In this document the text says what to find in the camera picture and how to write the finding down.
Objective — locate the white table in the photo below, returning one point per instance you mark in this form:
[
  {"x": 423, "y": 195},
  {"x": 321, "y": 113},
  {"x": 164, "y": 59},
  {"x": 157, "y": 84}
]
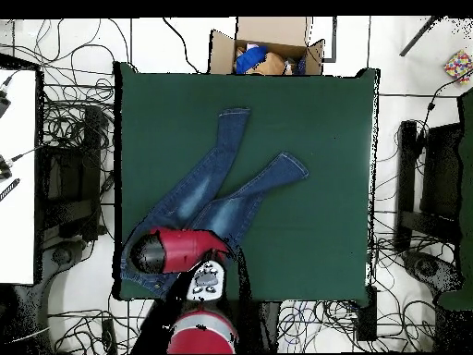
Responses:
[{"x": 18, "y": 222}]

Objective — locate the blue denim jeans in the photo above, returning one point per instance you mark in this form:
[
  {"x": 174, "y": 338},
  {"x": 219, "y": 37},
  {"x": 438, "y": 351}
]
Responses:
[{"x": 221, "y": 185}]

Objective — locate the green covered side table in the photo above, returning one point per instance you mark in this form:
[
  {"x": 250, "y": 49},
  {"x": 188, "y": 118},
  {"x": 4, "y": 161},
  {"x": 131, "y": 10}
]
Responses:
[{"x": 467, "y": 185}]

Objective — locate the colourful dotted cloth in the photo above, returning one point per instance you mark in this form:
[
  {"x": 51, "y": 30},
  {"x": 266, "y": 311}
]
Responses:
[{"x": 458, "y": 66}]

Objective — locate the black power strip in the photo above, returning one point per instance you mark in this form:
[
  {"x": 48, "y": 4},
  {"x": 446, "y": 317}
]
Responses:
[{"x": 109, "y": 336}]

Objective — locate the open cardboard box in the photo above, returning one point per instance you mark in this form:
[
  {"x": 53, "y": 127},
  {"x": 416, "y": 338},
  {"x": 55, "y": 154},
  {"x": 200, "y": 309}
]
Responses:
[{"x": 269, "y": 31}]

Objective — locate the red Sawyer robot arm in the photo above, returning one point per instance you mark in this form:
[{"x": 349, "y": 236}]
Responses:
[{"x": 184, "y": 247}]

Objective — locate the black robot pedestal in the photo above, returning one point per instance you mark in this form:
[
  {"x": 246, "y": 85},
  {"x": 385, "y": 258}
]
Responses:
[{"x": 268, "y": 325}]

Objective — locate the bright blue cloth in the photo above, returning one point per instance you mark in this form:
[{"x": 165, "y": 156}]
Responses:
[{"x": 251, "y": 59}]

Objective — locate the dark green table cloth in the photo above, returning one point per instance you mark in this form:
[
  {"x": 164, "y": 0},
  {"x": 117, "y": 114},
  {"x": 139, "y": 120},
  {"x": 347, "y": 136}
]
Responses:
[{"x": 295, "y": 240}]

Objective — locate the tan fabric item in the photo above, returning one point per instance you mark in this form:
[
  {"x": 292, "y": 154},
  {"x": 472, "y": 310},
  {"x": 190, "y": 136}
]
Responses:
[{"x": 273, "y": 64}]

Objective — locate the black metal rod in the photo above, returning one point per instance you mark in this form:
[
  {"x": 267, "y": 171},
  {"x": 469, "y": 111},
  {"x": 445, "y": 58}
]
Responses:
[{"x": 419, "y": 36}]

